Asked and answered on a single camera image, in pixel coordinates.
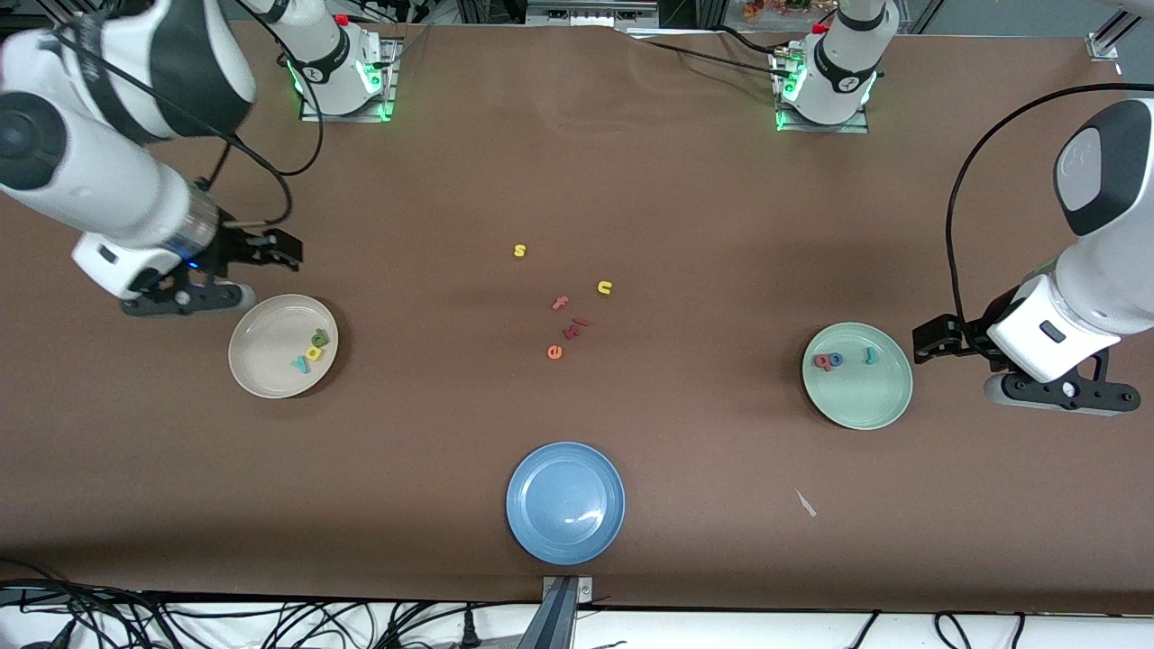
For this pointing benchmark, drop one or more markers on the aluminium frame rail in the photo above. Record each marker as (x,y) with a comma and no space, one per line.
(1102,45)

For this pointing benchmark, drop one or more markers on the grey metal camera stand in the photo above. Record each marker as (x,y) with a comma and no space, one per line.
(561,613)

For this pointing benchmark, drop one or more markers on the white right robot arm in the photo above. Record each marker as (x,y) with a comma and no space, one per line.
(90,180)

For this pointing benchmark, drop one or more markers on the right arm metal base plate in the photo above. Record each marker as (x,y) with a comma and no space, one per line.
(347,118)

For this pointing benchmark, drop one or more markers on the blue plate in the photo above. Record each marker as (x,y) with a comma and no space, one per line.
(565,503)

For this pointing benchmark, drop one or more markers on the orange artificial flowers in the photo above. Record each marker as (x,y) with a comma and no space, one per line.
(775,7)

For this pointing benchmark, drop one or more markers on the light green plate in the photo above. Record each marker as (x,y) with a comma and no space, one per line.
(865,397)

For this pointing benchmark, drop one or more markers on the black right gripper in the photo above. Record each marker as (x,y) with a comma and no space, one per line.
(232,250)

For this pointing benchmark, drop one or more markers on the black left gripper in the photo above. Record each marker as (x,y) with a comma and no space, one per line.
(976,336)

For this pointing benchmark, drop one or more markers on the beige brown plate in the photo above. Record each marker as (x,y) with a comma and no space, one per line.
(266,347)

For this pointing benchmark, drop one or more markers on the brown table cover sheet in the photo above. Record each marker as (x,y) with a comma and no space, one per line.
(721,198)

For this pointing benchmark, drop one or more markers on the silver metal bracket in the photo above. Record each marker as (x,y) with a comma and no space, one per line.
(586,13)

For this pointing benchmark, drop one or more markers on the black power plug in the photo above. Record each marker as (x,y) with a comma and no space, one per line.
(470,631)

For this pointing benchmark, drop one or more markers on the white tape scrap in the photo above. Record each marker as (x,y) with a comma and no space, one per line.
(805,503)

